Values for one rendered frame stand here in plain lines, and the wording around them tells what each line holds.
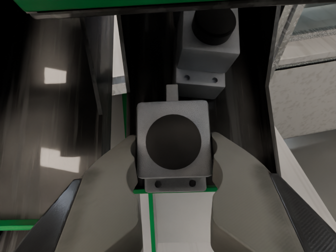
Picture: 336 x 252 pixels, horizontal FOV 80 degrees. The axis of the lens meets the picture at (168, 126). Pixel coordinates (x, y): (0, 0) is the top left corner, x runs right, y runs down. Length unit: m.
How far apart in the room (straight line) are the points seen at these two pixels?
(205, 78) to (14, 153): 0.19
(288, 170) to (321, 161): 1.22
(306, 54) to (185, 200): 0.84
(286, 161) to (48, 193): 0.57
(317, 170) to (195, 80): 1.65
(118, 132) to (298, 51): 0.88
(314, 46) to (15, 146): 1.08
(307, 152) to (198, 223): 1.54
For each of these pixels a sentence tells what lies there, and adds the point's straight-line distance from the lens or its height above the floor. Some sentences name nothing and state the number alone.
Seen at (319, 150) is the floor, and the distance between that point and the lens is 1.90.
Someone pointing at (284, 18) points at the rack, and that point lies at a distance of 0.24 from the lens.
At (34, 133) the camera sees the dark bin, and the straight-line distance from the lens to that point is 0.23.
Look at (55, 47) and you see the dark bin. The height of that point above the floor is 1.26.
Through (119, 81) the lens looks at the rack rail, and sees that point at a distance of 0.23.
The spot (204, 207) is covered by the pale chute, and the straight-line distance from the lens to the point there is 0.36.
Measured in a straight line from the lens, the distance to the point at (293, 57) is 1.00.
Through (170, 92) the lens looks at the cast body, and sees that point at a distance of 0.17.
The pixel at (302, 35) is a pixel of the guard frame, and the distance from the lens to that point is 1.11.
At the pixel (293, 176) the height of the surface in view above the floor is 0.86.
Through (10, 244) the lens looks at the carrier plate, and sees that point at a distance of 0.51.
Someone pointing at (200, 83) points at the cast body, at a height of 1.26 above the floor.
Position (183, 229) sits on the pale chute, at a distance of 0.37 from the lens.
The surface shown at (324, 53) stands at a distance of 1.09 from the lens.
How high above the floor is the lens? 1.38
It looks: 53 degrees down
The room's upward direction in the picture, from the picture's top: 5 degrees counter-clockwise
